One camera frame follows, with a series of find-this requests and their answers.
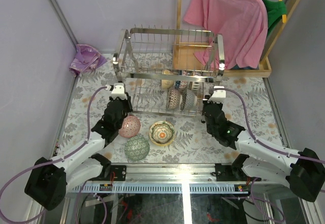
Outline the green circle patterned bowl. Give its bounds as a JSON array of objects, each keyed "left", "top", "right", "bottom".
[{"left": 124, "top": 136, "right": 150, "bottom": 161}]

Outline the black white patterned bowl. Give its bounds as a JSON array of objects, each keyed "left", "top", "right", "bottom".
[{"left": 180, "top": 89, "right": 197, "bottom": 111}]

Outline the tan yellow bowl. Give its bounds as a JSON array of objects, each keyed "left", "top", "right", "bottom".
[{"left": 161, "top": 70, "right": 175, "bottom": 89}]

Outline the striped white bowl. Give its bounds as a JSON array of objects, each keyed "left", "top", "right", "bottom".
[{"left": 188, "top": 71, "right": 201, "bottom": 91}]

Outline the steel two-tier dish rack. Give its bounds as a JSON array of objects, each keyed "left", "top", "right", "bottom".
[{"left": 112, "top": 27, "right": 225, "bottom": 116}]

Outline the brown lattice patterned bowl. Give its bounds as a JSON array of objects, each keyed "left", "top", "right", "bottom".
[{"left": 166, "top": 88, "right": 181, "bottom": 110}]

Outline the blue triangle patterned bowl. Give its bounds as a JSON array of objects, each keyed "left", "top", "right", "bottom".
[{"left": 175, "top": 70, "right": 188, "bottom": 90}]

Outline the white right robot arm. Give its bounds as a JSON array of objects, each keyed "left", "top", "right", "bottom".
[{"left": 202, "top": 94, "right": 324, "bottom": 202}]

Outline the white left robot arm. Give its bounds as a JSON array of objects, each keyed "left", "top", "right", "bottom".
[{"left": 24, "top": 94, "right": 132, "bottom": 210}]

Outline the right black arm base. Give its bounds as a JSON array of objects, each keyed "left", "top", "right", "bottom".
[{"left": 215, "top": 164, "right": 249, "bottom": 182}]

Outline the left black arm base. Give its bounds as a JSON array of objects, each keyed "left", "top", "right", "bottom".
[{"left": 89, "top": 165, "right": 127, "bottom": 182}]

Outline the red patterned bowl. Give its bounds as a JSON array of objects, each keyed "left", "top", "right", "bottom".
[{"left": 119, "top": 115, "right": 141, "bottom": 138}]

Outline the yellow rimmed floral bowl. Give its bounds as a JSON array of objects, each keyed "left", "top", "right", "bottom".
[{"left": 149, "top": 121, "right": 176, "bottom": 146}]

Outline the scalloped green orange bowl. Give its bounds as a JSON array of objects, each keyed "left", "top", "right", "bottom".
[{"left": 151, "top": 123, "right": 174, "bottom": 144}]

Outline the purple crumpled cloth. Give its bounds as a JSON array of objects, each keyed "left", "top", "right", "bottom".
[{"left": 69, "top": 44, "right": 108, "bottom": 77}]

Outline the wooden clothes stand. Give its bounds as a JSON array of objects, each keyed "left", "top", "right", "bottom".
[{"left": 173, "top": 0, "right": 301, "bottom": 78}]

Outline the pink t-shirt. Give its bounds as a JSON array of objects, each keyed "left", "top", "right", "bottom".
[{"left": 183, "top": 0, "right": 268, "bottom": 70}]

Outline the green t-shirt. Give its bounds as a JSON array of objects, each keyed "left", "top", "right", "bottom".
[{"left": 262, "top": 0, "right": 287, "bottom": 36}]

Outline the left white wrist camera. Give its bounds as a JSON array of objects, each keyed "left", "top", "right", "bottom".
[{"left": 106, "top": 82, "right": 127, "bottom": 100}]

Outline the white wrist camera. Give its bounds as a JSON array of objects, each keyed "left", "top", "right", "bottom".
[
  {"left": 106, "top": 82, "right": 127, "bottom": 100},
  {"left": 208, "top": 85, "right": 226, "bottom": 103}
]

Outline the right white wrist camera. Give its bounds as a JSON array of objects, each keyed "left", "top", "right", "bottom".
[{"left": 208, "top": 85, "right": 226, "bottom": 103}]

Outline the aluminium rail frame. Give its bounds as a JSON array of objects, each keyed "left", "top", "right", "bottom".
[{"left": 25, "top": 76, "right": 325, "bottom": 224}]

